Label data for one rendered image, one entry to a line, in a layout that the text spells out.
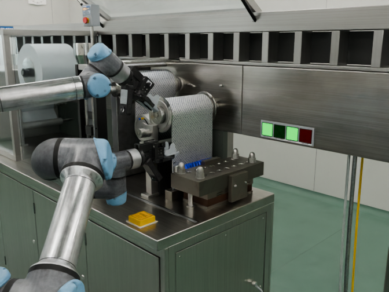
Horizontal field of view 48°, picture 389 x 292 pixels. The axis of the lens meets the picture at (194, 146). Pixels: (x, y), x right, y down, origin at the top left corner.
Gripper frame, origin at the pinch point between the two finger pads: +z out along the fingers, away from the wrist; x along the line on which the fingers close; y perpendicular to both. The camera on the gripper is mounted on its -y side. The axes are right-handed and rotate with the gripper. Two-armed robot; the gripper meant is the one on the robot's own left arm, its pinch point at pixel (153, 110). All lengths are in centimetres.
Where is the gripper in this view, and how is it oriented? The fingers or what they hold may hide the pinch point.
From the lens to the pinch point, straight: 173.8
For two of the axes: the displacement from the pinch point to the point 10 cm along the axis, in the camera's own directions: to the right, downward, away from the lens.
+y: 4.6, -8.5, 2.6
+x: -7.0, -1.7, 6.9
